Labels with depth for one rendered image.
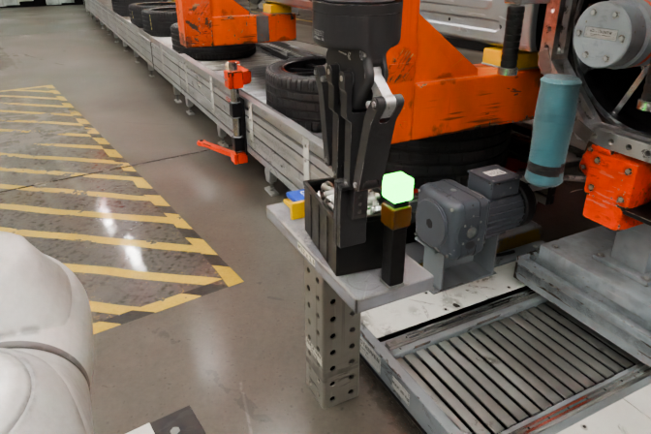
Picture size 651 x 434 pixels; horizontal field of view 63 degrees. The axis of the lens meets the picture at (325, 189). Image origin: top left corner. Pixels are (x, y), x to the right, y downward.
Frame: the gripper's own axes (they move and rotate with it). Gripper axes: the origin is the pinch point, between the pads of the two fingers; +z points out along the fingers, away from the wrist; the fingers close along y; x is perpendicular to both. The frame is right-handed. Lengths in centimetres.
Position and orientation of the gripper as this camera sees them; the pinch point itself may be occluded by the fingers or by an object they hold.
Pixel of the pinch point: (350, 211)
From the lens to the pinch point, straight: 52.8
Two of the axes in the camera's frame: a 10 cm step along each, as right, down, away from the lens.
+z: -0.1, 9.0, 4.4
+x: 9.1, -1.8, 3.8
